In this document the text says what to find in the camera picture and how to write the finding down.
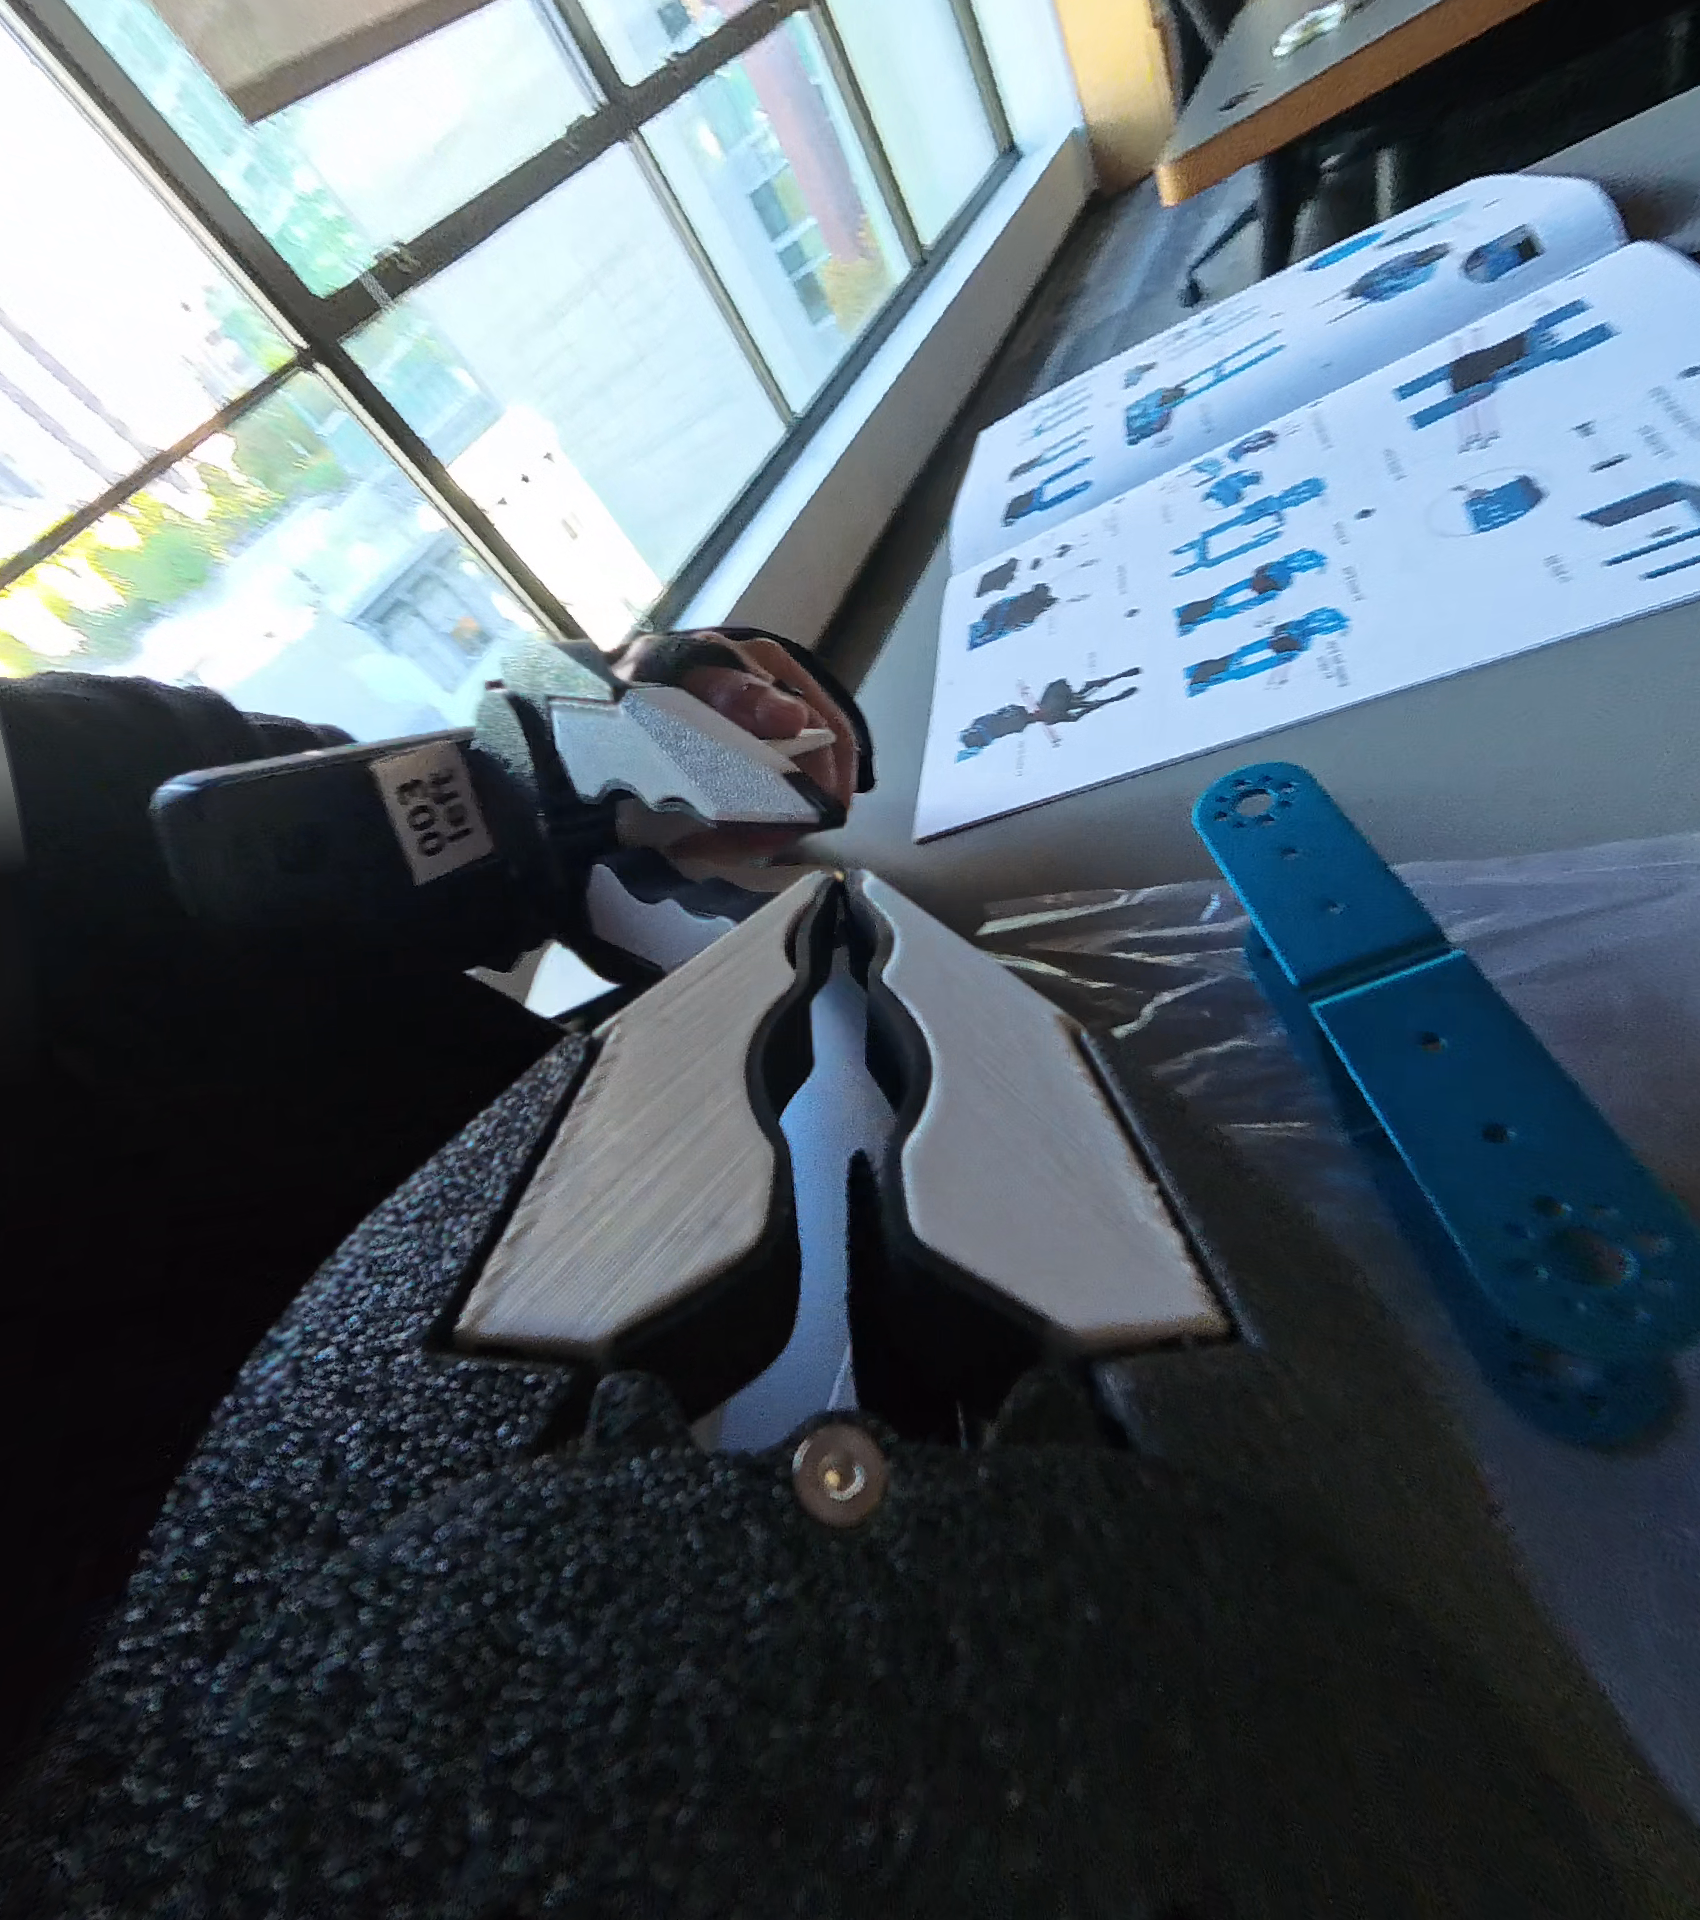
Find white instruction booklet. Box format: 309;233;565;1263
910;171;1700;845

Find large window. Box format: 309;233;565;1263
0;0;1024;740

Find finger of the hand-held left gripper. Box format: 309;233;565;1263
547;677;850;830
586;870;760;988

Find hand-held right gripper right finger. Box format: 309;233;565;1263
855;870;1234;1352

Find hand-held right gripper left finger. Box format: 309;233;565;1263
454;872;841;1362

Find beige roller blind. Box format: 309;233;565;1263
142;0;508;126

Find blue H-shaped metal bracket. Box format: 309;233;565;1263
1189;759;1700;1454

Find clear plastic bag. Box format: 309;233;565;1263
972;828;1700;1652

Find person's left hand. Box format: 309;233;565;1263
629;631;869;889

